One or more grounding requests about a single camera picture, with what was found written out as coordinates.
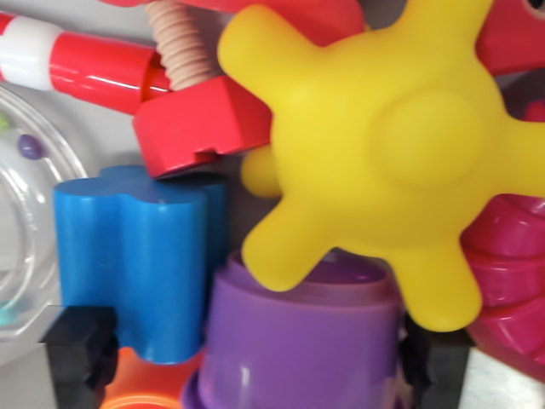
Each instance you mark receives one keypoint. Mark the purple plastic cup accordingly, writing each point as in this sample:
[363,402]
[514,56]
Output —
[298,341]

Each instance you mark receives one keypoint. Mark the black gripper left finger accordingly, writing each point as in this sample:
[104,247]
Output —
[76,353]

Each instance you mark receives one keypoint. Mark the red-headed wooden toy bolt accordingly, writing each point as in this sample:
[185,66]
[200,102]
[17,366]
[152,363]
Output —
[196,123]

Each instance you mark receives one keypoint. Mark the red rubber animal toy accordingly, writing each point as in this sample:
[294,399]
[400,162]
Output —
[272,10]

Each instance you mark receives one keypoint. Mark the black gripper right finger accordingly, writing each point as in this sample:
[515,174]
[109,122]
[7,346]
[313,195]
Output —
[447,375]

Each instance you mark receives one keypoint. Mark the blue flower-shaped block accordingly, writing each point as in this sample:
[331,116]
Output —
[127,264]

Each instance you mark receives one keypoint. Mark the red whiteboard marker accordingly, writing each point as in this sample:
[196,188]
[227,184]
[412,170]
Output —
[85,68]

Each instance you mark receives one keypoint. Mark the yellow spiky rubber toy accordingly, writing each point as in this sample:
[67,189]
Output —
[383,149]

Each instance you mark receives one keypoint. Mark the orange plastic cup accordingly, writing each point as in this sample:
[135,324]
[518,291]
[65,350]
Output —
[145,383]

